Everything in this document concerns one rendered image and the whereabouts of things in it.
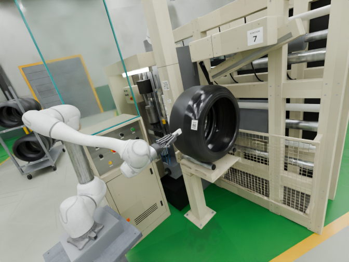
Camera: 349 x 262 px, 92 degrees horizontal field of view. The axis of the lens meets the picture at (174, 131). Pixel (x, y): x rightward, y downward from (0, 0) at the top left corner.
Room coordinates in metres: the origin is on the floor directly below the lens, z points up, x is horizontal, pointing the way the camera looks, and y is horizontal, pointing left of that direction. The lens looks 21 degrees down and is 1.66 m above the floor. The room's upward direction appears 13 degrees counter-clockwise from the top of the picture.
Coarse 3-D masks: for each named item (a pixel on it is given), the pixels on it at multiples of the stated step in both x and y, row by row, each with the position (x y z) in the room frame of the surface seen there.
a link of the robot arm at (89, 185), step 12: (60, 108) 1.03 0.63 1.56; (72, 108) 1.11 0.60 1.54; (72, 120) 1.05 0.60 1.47; (72, 144) 1.04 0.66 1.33; (72, 156) 1.03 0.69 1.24; (84, 156) 1.06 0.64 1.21; (84, 168) 1.04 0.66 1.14; (84, 180) 1.02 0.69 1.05; (96, 180) 1.06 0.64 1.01; (84, 192) 0.99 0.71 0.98; (96, 192) 1.01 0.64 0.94; (96, 204) 0.96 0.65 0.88
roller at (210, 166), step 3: (183, 156) 1.28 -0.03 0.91; (186, 156) 1.25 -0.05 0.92; (189, 156) 1.23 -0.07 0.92; (186, 159) 1.25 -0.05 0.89; (189, 159) 1.22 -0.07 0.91; (192, 159) 1.19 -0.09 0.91; (195, 159) 1.17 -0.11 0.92; (195, 162) 1.16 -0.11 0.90; (198, 162) 1.13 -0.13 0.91; (201, 162) 1.12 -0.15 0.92; (204, 162) 1.10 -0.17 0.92; (207, 162) 1.09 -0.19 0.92; (201, 165) 1.12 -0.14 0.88; (204, 165) 1.09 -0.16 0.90; (207, 165) 1.06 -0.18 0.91; (210, 165) 1.05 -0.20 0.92; (213, 165) 1.04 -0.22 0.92; (210, 168) 1.04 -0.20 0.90; (213, 168) 1.03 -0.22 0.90
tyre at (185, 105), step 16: (192, 96) 1.12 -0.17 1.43; (208, 96) 1.07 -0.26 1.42; (224, 96) 1.14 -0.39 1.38; (176, 112) 1.13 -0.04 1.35; (192, 112) 1.02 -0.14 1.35; (208, 112) 1.46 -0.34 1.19; (224, 112) 1.40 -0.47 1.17; (176, 128) 1.08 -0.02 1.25; (208, 128) 1.43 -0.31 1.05; (224, 128) 1.37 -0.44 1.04; (176, 144) 1.12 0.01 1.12; (192, 144) 0.98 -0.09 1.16; (208, 144) 1.36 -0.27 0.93; (224, 144) 1.26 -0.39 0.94; (208, 160) 1.03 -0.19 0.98
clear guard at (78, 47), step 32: (32, 0) 1.31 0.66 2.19; (64, 0) 1.41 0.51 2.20; (96, 0) 1.54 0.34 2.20; (32, 32) 1.26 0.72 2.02; (64, 32) 1.37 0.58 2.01; (96, 32) 1.49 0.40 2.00; (64, 64) 1.32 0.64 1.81; (96, 64) 1.44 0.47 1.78; (64, 96) 1.27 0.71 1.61; (96, 96) 1.39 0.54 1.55; (128, 96) 1.55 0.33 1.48; (96, 128) 1.34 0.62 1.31
